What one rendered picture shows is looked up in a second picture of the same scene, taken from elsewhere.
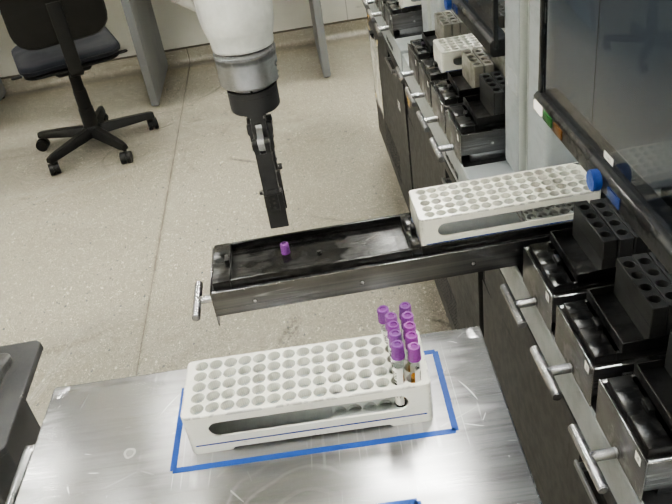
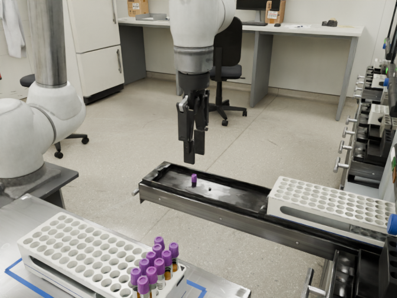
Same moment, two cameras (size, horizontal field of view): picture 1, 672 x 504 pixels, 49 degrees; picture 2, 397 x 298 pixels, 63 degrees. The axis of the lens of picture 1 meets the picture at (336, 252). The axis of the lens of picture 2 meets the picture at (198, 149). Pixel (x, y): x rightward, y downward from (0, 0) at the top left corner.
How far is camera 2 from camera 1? 0.53 m
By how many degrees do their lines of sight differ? 25
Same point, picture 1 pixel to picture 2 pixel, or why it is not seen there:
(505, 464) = not seen: outside the picture
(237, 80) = (178, 62)
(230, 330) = not seen: hidden behind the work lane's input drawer
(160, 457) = (11, 258)
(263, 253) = (183, 175)
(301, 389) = (82, 264)
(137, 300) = not seen: hidden behind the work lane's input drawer
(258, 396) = (60, 253)
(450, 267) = (280, 237)
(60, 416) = (10, 208)
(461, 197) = (309, 194)
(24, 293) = (150, 160)
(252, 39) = (191, 38)
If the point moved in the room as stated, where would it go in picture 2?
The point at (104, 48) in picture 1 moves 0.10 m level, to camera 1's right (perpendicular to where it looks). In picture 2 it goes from (233, 73) to (243, 74)
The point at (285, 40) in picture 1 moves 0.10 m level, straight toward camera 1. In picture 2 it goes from (326, 98) to (325, 100)
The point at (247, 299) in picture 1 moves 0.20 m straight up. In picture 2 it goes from (156, 196) to (150, 128)
